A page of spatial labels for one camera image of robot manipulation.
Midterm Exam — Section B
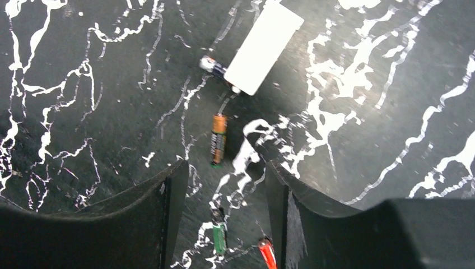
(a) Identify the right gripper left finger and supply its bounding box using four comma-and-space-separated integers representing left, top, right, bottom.
1, 160, 189, 268

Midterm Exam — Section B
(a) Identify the white battery cover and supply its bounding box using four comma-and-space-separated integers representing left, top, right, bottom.
223, 1, 304, 96

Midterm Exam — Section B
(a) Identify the dark battery near centre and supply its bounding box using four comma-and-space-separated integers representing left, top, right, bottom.
199, 55, 241, 94

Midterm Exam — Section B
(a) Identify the brown black battery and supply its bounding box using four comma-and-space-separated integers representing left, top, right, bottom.
210, 113, 227, 166

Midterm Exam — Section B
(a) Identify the green battery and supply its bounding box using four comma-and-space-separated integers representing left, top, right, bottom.
211, 207, 227, 256

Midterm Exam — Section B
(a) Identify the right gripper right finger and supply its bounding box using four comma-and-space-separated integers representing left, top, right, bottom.
265, 161, 474, 268

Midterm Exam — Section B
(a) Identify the red battery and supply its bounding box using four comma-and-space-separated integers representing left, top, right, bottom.
258, 238, 277, 269

